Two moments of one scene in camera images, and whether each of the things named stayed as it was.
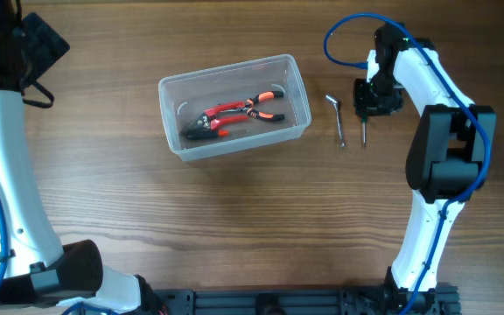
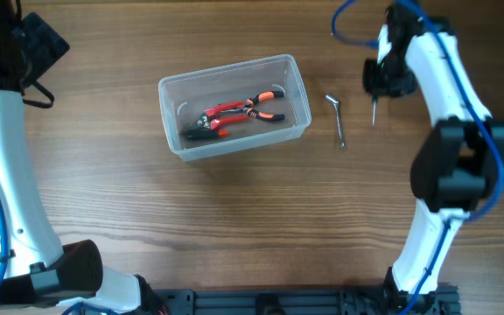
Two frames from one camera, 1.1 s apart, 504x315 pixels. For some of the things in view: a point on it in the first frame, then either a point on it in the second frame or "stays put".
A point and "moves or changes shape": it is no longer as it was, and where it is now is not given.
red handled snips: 212,118 stays put
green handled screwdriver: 364,119 moves or changes shape
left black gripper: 46,45 stays put
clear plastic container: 231,108 stays put
